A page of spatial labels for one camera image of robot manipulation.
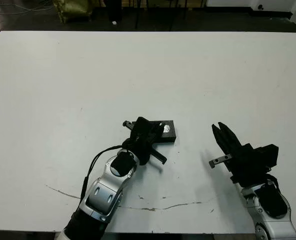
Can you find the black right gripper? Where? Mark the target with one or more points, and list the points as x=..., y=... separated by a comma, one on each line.
x=245, y=165

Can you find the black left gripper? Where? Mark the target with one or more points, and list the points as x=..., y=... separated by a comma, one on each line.
x=143, y=147

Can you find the black box lid shiny window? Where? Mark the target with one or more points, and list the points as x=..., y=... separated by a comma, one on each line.
x=170, y=132

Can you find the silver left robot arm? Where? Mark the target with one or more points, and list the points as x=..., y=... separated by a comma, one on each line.
x=100, y=197

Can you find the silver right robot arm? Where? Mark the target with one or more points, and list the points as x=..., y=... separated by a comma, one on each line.
x=270, y=220

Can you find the small white floor object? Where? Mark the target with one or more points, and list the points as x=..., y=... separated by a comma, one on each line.
x=114, y=23

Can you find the wooden crate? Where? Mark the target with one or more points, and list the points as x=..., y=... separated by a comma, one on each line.
x=130, y=2
x=198, y=3

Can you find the green sack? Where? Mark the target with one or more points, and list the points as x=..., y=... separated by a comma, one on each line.
x=73, y=11

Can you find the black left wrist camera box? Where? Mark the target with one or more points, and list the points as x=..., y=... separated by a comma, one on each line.
x=144, y=126

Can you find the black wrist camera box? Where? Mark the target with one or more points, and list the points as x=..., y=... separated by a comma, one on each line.
x=144, y=126
x=266, y=156

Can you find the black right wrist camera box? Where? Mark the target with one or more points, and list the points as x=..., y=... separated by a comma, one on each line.
x=266, y=156

